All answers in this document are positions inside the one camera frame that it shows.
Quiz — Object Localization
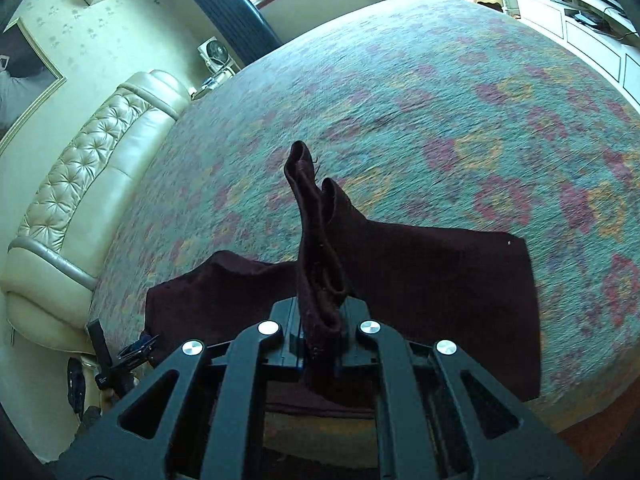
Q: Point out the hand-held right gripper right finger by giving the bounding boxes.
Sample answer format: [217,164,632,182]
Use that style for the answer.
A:
[339,298,587,480]

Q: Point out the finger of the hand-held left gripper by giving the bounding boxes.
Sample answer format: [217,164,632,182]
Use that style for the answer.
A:
[117,334,161,362]

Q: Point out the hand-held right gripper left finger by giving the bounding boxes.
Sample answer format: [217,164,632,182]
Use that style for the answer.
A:
[55,298,306,480]

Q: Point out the dark maroon pants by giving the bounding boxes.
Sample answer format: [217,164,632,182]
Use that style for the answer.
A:
[145,141,544,418]

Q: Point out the cream tufted leather headboard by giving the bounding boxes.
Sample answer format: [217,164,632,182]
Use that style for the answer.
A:
[0,70,192,361]

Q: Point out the white box fan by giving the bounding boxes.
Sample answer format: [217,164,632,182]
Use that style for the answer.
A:
[197,36,236,72]

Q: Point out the dark blue curtain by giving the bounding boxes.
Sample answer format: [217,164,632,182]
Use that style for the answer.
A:
[159,0,284,68]

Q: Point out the white shelf cabinet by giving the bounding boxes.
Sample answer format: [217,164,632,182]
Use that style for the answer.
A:
[515,0,640,102]

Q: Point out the framed wall picture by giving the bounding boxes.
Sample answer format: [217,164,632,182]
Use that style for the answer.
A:
[0,16,67,153]

